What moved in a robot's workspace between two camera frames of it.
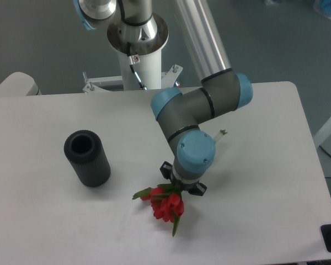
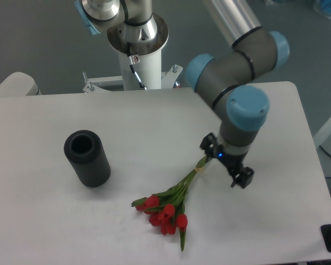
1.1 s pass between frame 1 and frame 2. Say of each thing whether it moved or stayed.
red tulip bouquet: moved
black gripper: moved
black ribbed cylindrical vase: stayed
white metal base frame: stayed
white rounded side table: stayed
